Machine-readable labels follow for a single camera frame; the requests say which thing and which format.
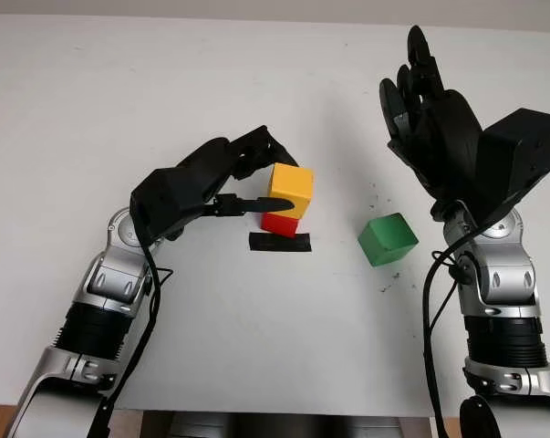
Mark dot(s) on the green cube block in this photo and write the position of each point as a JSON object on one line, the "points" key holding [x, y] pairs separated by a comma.
{"points": [[388, 242]]}

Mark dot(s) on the black tape strip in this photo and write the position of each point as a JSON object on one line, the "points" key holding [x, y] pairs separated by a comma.
{"points": [[279, 243]]}

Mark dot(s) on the red cube block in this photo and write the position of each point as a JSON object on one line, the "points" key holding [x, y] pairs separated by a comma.
{"points": [[279, 224]]}

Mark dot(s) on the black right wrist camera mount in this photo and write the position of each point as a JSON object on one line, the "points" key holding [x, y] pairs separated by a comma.
{"points": [[516, 159]]}

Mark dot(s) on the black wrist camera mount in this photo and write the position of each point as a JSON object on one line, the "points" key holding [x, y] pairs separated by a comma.
{"points": [[158, 205], [516, 159]]}

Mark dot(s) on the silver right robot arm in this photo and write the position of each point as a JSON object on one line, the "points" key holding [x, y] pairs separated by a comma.
{"points": [[507, 283]]}

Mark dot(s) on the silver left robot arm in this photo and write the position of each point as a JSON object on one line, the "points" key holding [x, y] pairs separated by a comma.
{"points": [[101, 283]]}

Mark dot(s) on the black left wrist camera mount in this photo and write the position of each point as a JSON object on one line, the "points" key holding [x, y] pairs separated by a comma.
{"points": [[158, 205]]}

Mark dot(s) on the yellow cube block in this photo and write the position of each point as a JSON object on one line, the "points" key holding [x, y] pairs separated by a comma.
{"points": [[295, 184]]}

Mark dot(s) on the dark robot torso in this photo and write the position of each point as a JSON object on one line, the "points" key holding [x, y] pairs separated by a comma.
{"points": [[283, 425]]}

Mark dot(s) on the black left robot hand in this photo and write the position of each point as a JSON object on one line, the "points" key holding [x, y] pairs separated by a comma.
{"points": [[210, 164]]}

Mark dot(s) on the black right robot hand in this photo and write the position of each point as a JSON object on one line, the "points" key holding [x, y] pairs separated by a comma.
{"points": [[448, 137]]}

